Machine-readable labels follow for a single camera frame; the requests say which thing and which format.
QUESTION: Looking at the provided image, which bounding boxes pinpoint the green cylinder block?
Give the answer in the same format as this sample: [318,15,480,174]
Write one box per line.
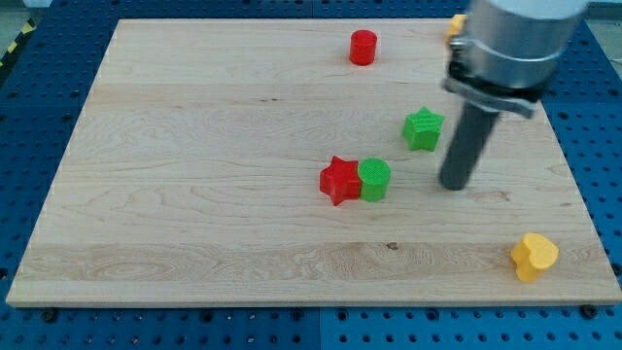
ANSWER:
[357,157,391,202]

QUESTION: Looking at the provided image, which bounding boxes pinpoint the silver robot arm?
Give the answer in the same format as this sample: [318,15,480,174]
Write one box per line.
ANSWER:
[442,0,589,119]

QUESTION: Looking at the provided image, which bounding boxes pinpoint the yellow block behind arm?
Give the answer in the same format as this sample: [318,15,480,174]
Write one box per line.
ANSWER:
[444,14,467,46]

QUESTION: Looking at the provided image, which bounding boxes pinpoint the green star block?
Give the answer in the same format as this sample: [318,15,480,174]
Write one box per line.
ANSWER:
[401,107,444,152]

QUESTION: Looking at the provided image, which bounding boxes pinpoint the red star block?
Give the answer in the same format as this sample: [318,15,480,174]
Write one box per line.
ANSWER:
[319,156,362,206]

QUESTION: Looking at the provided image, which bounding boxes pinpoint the light wooden board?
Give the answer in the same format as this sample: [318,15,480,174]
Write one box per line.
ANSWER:
[7,19,621,308]

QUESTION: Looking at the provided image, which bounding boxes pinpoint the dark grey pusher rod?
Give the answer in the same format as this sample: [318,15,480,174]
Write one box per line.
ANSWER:
[438,101,501,191]

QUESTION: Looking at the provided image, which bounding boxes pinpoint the red cylinder block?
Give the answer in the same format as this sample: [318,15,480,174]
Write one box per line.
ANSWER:
[349,29,378,66]

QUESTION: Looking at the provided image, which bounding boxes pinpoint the yellow heart block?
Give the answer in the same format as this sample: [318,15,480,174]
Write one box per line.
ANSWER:
[510,232,560,283]

